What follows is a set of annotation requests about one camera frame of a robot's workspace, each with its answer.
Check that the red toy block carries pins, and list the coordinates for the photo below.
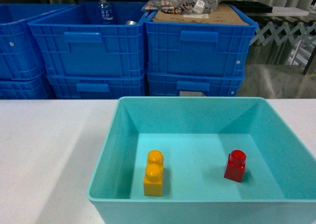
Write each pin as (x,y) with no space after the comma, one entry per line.
(235,167)

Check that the yellow toy block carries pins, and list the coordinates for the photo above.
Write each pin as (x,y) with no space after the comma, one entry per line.
(153,177)

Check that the blue crate lower right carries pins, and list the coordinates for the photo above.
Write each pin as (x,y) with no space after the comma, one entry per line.
(172,84)

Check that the blue crate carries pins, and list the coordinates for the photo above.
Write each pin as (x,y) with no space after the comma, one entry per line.
(20,55)
(80,87)
(74,43)
(35,88)
(209,50)
(172,84)

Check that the blue crate upper right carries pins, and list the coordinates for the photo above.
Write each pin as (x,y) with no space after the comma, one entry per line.
(209,50)

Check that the blue crate lower middle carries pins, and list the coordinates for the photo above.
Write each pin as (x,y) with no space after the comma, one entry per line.
(80,87)

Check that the teal plastic bin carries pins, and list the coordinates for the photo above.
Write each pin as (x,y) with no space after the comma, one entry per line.
(195,136)

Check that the silver can top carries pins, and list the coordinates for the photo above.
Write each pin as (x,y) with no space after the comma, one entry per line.
(130,23)

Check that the blue crate upper middle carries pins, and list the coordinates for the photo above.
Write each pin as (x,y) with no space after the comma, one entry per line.
(74,43)

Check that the clear water bottle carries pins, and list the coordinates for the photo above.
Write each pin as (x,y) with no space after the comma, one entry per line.
(105,12)

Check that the clear plastic parts bag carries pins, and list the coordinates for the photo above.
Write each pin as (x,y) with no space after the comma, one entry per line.
(182,7)

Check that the cardboard sheet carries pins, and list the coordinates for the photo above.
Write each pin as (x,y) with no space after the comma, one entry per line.
(223,15)

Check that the blue crate lower left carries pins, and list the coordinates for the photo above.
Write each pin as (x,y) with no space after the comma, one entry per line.
(35,88)

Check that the expandable roller conveyor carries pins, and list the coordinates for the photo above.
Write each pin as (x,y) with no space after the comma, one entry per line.
(284,29)

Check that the black tray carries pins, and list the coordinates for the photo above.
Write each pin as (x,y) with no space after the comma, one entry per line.
(249,6)

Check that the blue crate upper left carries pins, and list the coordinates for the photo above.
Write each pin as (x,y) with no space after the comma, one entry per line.
(20,55)

